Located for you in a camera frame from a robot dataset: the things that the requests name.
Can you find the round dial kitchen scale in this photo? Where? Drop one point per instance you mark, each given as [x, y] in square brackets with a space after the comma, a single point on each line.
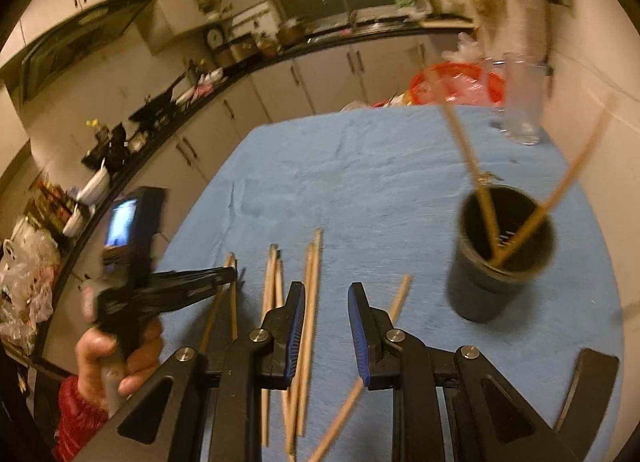
[215, 37]

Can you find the black kitchen countertop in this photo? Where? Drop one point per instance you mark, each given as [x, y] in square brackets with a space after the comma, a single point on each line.
[235, 73]

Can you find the row of sauce bottles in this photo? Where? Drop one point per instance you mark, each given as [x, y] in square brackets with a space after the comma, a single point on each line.
[50, 202]

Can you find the brown cooking pot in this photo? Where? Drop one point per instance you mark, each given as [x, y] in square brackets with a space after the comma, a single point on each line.
[291, 32]

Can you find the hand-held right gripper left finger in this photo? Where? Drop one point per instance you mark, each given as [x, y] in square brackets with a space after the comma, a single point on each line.
[295, 337]

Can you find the black wok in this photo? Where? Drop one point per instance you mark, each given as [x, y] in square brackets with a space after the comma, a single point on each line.
[155, 110]

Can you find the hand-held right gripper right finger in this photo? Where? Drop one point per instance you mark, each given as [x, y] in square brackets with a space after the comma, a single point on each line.
[359, 337]

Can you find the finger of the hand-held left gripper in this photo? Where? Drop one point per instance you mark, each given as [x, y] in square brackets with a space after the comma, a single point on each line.
[200, 275]
[185, 294]

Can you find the pile of plastic bags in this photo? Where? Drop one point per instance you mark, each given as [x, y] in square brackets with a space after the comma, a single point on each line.
[25, 282]

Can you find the black cup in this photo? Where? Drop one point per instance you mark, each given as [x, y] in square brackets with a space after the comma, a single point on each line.
[480, 292]

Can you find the range hood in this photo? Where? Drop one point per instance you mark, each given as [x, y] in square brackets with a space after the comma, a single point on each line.
[80, 42]

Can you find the white bowl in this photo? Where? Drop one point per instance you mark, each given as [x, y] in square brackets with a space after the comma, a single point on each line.
[75, 224]
[95, 187]

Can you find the red plastic basin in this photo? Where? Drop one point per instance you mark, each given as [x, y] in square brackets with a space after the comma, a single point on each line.
[425, 87]

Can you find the pink plastic bag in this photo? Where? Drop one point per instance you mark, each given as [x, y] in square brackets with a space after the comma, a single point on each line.
[355, 106]

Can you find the dark curved panel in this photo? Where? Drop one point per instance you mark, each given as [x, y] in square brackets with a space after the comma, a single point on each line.
[592, 382]

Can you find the blue tablecloth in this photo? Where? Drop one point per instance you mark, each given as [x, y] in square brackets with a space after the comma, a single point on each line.
[360, 182]

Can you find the white dishes beside wok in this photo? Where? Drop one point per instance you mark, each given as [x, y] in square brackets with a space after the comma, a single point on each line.
[200, 87]

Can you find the black cooking pot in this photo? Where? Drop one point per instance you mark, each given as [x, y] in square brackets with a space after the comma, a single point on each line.
[107, 147]

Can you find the wooden cutting board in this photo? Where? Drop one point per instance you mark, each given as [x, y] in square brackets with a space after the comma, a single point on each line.
[445, 21]

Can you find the person's left hand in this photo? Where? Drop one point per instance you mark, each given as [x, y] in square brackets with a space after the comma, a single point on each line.
[92, 352]

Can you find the white plastic bag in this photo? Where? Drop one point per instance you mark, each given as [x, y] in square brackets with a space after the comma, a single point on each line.
[467, 47]

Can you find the clear glass pitcher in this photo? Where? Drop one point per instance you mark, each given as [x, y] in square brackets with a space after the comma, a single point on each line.
[522, 102]

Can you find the cream base cabinets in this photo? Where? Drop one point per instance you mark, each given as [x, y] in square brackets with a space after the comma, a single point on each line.
[280, 87]

